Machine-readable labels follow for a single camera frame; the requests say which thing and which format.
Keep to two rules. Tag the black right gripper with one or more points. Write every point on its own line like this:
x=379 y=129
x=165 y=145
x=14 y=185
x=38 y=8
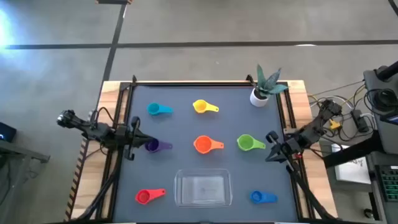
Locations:
x=290 y=147

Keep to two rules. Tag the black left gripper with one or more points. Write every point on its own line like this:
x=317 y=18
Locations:
x=133 y=138

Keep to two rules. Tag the green measuring cup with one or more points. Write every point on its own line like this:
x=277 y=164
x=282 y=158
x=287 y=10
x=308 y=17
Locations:
x=245 y=142

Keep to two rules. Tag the purple measuring cup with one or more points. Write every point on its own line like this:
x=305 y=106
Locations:
x=164 y=145

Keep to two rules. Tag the teal measuring cup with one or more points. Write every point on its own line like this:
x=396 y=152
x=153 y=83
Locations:
x=154 y=109

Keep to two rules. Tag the yellow measuring cup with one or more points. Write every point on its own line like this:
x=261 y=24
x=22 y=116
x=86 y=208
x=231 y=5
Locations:
x=200 y=106

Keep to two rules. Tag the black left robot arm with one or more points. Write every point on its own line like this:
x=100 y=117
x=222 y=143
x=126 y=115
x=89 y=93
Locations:
x=93 y=132

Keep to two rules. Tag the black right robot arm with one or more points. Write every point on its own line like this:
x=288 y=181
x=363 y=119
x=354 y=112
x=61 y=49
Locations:
x=311 y=130

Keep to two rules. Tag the blue measuring cup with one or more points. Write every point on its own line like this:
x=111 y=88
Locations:
x=257 y=196

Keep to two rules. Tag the red measuring cup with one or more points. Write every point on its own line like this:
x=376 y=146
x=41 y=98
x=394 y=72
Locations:
x=143 y=196

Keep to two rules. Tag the orange measuring cup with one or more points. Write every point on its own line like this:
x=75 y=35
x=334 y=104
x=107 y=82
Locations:
x=203 y=144

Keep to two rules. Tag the succulent in white pot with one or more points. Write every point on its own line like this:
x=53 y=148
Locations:
x=258 y=100

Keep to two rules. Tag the dark grey table mat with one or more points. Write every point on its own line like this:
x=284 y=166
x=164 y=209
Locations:
x=186 y=124

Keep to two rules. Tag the black support beam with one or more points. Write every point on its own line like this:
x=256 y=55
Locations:
x=348 y=154

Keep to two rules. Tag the white paper sheet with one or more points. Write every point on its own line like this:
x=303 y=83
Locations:
x=351 y=169

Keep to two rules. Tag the clear plastic container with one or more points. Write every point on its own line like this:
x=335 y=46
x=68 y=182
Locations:
x=202 y=188

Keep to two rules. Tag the black power strip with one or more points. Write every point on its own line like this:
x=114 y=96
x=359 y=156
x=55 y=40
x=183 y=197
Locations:
x=360 y=120

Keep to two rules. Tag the grey side stand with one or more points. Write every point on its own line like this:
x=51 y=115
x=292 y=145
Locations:
x=21 y=151

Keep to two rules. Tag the grey equipment cart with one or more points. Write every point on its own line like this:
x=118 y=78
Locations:
x=387 y=130

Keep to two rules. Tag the keyboard with green keys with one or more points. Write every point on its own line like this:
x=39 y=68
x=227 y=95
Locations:
x=390 y=183

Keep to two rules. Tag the black box with blue light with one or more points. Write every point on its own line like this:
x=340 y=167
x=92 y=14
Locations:
x=6 y=132

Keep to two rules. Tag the dark table with striped edge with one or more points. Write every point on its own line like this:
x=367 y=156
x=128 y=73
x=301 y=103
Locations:
x=113 y=1

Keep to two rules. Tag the black aluminium table frame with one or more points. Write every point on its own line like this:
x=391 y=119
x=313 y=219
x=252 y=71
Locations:
x=205 y=83

